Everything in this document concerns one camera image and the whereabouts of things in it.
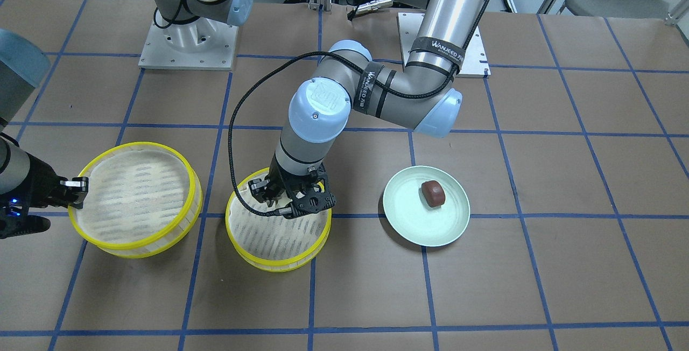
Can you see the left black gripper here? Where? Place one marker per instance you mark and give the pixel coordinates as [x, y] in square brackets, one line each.
[280, 180]

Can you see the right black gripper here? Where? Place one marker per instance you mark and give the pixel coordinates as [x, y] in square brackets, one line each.
[39, 184]

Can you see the yellow steamer layer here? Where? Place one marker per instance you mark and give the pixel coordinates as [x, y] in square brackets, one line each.
[143, 198]
[276, 244]

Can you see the brown steamed bun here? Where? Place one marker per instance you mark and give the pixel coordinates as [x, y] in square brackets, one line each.
[433, 193]

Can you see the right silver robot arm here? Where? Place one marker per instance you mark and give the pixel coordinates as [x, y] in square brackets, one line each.
[23, 66]

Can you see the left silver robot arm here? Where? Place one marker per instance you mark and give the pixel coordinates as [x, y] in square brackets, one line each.
[420, 97]

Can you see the light green plate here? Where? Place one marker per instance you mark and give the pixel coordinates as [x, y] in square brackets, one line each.
[408, 212]

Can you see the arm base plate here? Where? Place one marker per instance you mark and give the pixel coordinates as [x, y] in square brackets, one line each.
[474, 59]
[203, 45]

